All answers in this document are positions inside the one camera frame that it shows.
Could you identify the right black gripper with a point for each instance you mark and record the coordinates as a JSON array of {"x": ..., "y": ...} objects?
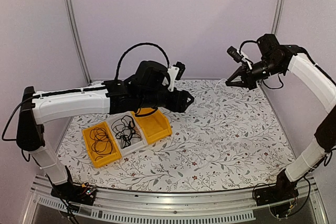
[{"x": 248, "y": 81}]

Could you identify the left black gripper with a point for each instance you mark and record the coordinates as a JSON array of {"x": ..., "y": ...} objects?
[{"x": 179, "y": 105}]

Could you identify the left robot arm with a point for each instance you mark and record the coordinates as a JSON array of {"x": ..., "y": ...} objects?
[{"x": 152, "y": 86}]

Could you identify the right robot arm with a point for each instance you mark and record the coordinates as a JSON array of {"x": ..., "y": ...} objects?
[{"x": 323, "y": 87}]

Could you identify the far yellow plastic bin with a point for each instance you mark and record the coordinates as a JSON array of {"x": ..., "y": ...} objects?
[{"x": 154, "y": 124}]

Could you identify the yellow plastic bin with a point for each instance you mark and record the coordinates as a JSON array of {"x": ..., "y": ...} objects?
[
  {"x": 100, "y": 145},
  {"x": 154, "y": 124}
]

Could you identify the floral table cloth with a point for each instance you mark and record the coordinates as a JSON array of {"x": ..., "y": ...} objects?
[{"x": 228, "y": 138}]

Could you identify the white translucent plastic bin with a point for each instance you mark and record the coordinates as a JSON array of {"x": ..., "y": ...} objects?
[{"x": 126, "y": 133}]

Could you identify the near yellow plastic bin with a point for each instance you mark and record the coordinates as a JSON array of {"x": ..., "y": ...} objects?
[{"x": 100, "y": 145}]

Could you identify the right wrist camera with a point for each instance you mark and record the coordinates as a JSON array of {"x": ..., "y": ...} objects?
[{"x": 239, "y": 57}]

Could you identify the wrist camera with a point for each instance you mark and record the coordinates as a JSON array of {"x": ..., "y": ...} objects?
[
  {"x": 239, "y": 57},
  {"x": 173, "y": 74}
]

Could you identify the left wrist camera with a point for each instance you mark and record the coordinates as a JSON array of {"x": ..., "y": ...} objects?
[{"x": 173, "y": 74}]

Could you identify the right aluminium frame post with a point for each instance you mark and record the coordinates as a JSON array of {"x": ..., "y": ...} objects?
[{"x": 278, "y": 1}]

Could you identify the aluminium frame post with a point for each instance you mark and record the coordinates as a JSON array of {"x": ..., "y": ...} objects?
[
  {"x": 76, "y": 40},
  {"x": 278, "y": 1}
]

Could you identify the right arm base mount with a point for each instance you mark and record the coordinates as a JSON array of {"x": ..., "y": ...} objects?
[{"x": 284, "y": 193}]

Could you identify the front aluminium rail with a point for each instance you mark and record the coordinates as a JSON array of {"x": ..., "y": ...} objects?
[{"x": 226, "y": 206}]

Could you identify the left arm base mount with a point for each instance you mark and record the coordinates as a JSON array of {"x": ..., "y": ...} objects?
[{"x": 83, "y": 194}]

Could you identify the left aluminium frame post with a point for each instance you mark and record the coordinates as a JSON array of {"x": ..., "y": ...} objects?
[{"x": 76, "y": 40}]

